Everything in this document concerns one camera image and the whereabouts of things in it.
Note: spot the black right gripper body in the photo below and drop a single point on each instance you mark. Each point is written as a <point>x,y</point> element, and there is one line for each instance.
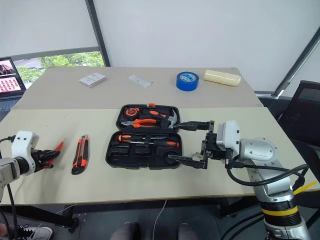
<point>212,147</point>

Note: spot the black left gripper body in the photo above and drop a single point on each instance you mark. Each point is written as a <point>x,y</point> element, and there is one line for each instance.
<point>37,157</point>

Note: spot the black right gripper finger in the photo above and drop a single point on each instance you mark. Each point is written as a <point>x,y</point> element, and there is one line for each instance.
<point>190,162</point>
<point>195,126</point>

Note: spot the orange test pen screwdriver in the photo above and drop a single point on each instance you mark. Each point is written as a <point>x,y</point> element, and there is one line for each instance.
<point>59,146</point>

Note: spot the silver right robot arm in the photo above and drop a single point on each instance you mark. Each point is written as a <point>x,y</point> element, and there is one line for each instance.
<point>260,150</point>

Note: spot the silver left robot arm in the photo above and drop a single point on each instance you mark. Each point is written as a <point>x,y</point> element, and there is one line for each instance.
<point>10,167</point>

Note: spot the black plastic tool case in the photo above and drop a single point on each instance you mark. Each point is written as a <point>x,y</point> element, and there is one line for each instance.
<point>143,156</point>

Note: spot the cream cylindrical case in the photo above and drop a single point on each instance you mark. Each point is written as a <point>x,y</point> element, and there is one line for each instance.
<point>222,77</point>

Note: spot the small clear plastic piece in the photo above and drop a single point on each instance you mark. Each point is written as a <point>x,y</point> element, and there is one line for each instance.
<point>196,156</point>

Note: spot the orange black utility knife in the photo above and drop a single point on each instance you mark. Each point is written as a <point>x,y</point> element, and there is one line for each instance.
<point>80,155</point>

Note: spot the long orange black screwdriver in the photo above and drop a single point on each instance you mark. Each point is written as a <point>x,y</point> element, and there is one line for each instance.
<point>167,143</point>

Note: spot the blue tape roll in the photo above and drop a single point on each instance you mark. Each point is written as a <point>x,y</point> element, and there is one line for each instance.
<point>187,81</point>

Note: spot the orange black tape measure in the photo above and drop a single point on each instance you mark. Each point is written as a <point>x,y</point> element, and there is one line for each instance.
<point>132,112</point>

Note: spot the short orange black screwdriver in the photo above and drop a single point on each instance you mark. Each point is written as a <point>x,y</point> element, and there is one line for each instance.
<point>127,137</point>

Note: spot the white black sneaker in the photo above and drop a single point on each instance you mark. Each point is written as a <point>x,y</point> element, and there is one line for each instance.
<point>37,232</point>

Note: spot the dark grey rounded shape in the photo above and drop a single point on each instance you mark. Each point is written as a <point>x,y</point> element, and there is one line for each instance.
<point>188,232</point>
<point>126,231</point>

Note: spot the open laptop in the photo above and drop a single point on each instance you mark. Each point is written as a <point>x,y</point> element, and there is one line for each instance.
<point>8,82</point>

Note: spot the white card box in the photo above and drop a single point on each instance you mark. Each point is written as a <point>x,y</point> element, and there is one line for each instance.
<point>93,80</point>

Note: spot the black mesh office chair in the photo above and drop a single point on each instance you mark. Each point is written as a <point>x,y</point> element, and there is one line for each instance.
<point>303,112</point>

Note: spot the yellow zip tie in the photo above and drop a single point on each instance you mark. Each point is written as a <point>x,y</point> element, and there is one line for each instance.
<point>305,187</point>

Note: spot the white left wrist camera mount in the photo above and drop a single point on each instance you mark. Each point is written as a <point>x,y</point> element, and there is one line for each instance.
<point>23,145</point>

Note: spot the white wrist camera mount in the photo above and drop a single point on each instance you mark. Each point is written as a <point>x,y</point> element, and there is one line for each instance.
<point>228,135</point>
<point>23,145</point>

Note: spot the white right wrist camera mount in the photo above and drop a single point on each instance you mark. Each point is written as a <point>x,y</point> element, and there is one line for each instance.
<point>228,135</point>

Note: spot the black table frame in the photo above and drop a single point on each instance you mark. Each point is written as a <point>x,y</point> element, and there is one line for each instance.
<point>37,215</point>

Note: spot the grey slanted window post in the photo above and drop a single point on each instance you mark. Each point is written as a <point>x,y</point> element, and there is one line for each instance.
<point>297,65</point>

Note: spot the dark slanted window post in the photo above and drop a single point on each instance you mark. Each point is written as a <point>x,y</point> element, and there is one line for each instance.
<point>98,35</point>

